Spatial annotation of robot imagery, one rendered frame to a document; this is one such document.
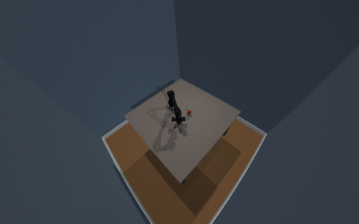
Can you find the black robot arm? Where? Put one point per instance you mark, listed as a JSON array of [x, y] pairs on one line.
[[172, 103]]

